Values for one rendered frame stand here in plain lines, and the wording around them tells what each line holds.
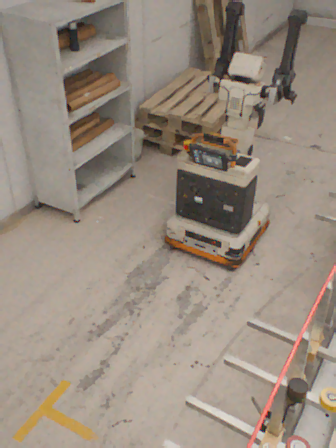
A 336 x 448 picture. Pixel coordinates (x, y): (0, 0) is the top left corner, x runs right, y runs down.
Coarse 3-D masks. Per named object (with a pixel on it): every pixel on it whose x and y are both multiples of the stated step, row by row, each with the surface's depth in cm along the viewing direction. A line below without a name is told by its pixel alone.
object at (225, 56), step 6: (228, 6) 365; (234, 6) 364; (228, 12) 365; (234, 12) 363; (228, 18) 366; (234, 18) 367; (228, 24) 368; (228, 30) 369; (228, 36) 371; (228, 42) 372; (222, 48) 375; (228, 48) 374; (222, 54) 377; (228, 54) 377; (222, 60) 378; (228, 60) 378; (228, 66) 378
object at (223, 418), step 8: (192, 400) 201; (200, 400) 201; (192, 408) 201; (200, 408) 199; (208, 408) 198; (216, 408) 199; (208, 416) 199; (216, 416) 196; (224, 416) 196; (224, 424) 196; (232, 424) 194; (240, 424) 194; (240, 432) 193; (248, 432) 191; (256, 440) 191
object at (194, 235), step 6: (180, 228) 392; (186, 228) 389; (180, 234) 395; (186, 234) 392; (192, 234) 389; (198, 234) 386; (204, 234) 383; (198, 240) 389; (204, 240) 386; (210, 240) 383; (216, 240) 380; (222, 240) 378; (216, 246) 383; (222, 246) 380; (228, 246) 377
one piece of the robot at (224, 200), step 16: (192, 160) 365; (240, 160) 363; (256, 160) 363; (192, 176) 372; (208, 176) 365; (224, 176) 358; (240, 176) 352; (256, 176) 371; (176, 192) 388; (192, 192) 379; (208, 192) 372; (224, 192) 365; (240, 192) 358; (176, 208) 395; (192, 208) 387; (208, 208) 379; (224, 208) 372; (240, 208) 365; (208, 224) 388; (224, 224) 379; (240, 224) 374
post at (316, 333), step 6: (324, 282) 211; (330, 288) 208; (324, 294) 211; (330, 294) 212; (324, 300) 213; (318, 306) 216; (324, 306) 214; (318, 312) 217; (324, 312) 216; (318, 318) 219; (324, 318) 219; (318, 324) 221; (312, 330) 224; (318, 330) 222; (312, 336) 226; (318, 336) 224; (306, 360) 234
